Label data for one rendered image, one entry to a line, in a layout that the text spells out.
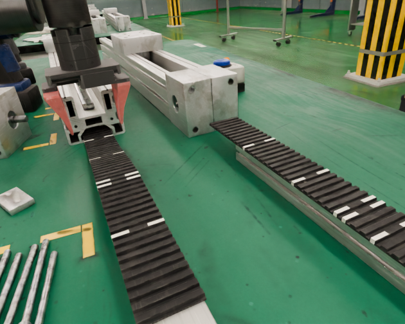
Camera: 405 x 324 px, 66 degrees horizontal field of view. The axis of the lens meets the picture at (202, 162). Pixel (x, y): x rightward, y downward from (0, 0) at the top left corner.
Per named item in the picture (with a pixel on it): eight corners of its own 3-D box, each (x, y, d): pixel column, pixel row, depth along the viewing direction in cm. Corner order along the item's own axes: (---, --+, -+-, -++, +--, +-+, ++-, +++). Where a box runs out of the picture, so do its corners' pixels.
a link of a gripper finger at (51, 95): (56, 130, 52) (38, 73, 47) (100, 120, 54) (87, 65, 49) (59, 145, 46) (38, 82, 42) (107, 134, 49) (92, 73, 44)
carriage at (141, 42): (164, 59, 87) (161, 33, 84) (126, 65, 84) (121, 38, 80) (148, 52, 100) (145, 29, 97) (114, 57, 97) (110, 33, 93)
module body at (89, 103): (125, 132, 58) (116, 87, 54) (69, 146, 54) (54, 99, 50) (80, 63, 122) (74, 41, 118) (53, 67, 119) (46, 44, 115)
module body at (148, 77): (216, 111, 64) (213, 69, 60) (170, 121, 61) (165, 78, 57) (128, 56, 129) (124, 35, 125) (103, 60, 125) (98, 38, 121)
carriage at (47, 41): (85, 56, 101) (79, 34, 98) (49, 62, 97) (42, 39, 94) (80, 51, 114) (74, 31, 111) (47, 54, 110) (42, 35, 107)
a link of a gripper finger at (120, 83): (88, 123, 53) (73, 67, 49) (129, 114, 56) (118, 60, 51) (94, 137, 48) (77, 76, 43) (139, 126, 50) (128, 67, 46)
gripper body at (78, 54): (48, 80, 48) (31, 28, 44) (114, 69, 51) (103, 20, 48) (49, 90, 43) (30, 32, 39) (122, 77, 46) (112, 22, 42)
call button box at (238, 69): (245, 91, 75) (245, 64, 72) (209, 99, 71) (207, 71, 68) (229, 84, 81) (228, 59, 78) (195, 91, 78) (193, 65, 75)
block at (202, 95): (249, 122, 58) (249, 70, 53) (188, 138, 54) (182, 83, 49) (226, 108, 65) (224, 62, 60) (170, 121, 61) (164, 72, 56)
